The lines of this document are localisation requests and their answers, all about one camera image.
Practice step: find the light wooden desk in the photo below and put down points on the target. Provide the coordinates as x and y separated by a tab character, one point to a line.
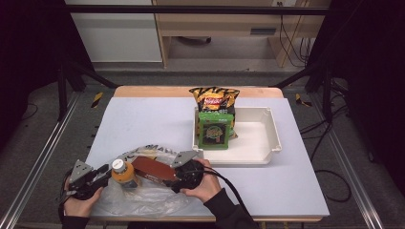
223	24

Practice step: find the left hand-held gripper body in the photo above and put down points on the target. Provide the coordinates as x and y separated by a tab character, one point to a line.
81	178

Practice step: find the black metal stand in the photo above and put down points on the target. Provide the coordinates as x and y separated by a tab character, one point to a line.
62	89
326	95

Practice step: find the clear printed plastic bag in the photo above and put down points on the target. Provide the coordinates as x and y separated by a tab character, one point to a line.
146	200

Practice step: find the white cabinet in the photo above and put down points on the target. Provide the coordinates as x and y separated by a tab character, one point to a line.
117	35

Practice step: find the person's right hand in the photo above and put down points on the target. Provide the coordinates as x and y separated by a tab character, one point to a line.
211	187

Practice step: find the white table cover sheet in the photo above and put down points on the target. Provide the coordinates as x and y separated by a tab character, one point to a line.
286	191

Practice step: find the yellow black floor tape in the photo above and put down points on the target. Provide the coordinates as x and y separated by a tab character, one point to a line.
299	100
97	99

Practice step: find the green snack box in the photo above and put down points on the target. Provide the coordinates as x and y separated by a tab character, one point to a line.
216	130

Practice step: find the black curtain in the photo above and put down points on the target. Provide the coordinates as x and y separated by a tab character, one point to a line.
28	47
369	63

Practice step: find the orange drink bottle white cap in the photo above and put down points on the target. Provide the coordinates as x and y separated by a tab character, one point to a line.
122	175

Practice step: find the person's left hand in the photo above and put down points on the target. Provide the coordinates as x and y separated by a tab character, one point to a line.
79	208

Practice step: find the yellow black chips bag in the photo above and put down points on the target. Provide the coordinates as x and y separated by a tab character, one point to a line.
215	100

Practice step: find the brown snack packet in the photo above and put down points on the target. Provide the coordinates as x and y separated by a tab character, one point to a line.
154	170

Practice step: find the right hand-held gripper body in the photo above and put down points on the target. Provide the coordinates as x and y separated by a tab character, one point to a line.
187	173

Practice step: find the black metal frame bar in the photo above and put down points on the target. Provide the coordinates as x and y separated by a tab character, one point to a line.
191	9

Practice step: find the aluminium floor rail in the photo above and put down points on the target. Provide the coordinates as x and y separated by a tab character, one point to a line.
41	159
350	178

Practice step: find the white plastic bin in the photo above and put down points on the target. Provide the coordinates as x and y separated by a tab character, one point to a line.
254	140

